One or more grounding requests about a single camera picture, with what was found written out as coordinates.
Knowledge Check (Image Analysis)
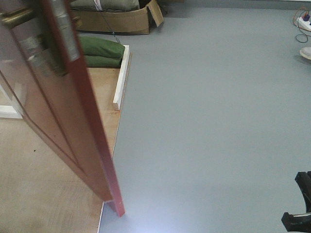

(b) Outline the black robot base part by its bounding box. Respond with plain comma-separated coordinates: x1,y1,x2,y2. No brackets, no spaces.
281,171,311,233

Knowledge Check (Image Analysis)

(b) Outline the brown wooden door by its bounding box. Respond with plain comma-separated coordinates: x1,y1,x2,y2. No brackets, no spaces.
0,0,125,216

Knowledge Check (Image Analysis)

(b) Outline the lower green sandbag far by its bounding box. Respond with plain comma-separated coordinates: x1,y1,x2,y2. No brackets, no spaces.
84,56,122,68

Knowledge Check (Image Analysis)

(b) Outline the white power strip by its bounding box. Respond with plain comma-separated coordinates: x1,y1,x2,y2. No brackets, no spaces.
297,12,311,32

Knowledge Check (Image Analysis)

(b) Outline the upper green sandbag far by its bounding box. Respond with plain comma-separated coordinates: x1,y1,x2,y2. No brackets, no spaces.
79,36,125,59

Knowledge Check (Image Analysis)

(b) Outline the white sneaker lower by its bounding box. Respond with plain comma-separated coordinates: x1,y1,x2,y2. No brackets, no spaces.
299,47,311,60

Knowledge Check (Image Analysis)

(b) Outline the brass door handle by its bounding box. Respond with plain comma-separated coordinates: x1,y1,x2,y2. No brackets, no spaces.
0,7,35,29

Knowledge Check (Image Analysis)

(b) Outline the green sandbag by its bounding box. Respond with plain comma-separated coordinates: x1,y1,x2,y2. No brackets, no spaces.
84,56,122,68
79,36,125,59

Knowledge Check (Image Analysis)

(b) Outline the thin dark blue cable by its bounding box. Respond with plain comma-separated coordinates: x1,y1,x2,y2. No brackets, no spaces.
98,9,124,45

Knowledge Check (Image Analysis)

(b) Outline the open cardboard box front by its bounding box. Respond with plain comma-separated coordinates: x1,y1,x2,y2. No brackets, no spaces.
71,0,164,34

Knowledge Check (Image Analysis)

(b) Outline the white far edge rail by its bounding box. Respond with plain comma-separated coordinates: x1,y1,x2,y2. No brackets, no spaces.
113,45,131,111

